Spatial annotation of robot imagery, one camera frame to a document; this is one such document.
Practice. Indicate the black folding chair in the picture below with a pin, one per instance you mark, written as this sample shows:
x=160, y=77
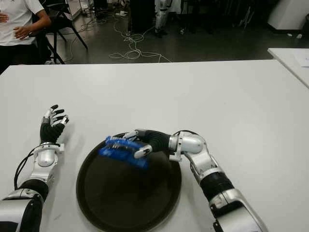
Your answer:
x=62, y=19

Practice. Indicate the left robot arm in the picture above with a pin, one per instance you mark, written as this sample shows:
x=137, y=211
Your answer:
x=44, y=159

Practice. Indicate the white side table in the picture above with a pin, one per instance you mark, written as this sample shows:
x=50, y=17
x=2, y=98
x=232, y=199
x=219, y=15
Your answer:
x=288, y=62

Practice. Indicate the black wheeled chair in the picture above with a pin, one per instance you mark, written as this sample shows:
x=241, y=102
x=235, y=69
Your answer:
x=193, y=17

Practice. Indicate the silver humanoid robot leg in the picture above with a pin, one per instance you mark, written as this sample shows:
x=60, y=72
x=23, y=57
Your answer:
x=160, y=17

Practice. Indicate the white cabinet with black base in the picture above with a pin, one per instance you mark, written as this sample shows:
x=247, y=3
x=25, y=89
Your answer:
x=287, y=14

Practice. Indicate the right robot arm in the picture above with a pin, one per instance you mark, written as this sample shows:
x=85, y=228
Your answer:
x=205, y=157

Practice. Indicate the blue Oreo package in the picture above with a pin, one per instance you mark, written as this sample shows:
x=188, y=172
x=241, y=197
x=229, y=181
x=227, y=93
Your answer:
x=120, y=149

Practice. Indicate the person in white shirt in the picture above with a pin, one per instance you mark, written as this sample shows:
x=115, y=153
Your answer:
x=14, y=17

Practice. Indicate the white paper scrap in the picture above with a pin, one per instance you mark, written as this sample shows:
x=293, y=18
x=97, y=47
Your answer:
x=299, y=36

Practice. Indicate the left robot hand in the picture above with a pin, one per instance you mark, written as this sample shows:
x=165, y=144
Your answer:
x=50, y=131

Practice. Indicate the round brown tray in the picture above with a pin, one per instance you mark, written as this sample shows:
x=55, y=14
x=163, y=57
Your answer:
x=128, y=191

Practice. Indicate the white power strip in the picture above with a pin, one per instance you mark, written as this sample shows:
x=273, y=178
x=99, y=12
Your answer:
x=120, y=13

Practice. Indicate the folded metal stand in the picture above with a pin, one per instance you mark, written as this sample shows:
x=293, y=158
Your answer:
x=246, y=15

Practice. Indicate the white paper sheet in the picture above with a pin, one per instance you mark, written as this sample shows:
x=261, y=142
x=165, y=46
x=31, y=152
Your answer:
x=303, y=59

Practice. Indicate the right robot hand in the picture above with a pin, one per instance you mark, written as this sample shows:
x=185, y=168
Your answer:
x=154, y=141

